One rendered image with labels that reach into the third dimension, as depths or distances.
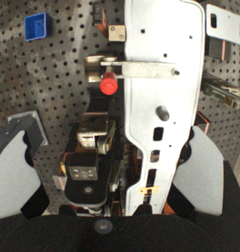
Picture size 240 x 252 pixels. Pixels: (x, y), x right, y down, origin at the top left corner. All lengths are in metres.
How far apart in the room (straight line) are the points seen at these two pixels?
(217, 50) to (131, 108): 0.32
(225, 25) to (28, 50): 0.77
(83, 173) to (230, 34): 0.57
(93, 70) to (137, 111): 0.17
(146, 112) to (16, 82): 0.65
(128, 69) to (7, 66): 0.67
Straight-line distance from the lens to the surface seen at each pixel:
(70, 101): 0.78
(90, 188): 0.43
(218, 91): 0.47
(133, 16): 0.42
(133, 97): 0.44
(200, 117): 0.60
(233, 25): 0.55
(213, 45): 0.52
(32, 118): 0.84
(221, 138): 1.10
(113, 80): 0.21
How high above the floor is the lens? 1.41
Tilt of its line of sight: 62 degrees down
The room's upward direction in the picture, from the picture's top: 175 degrees clockwise
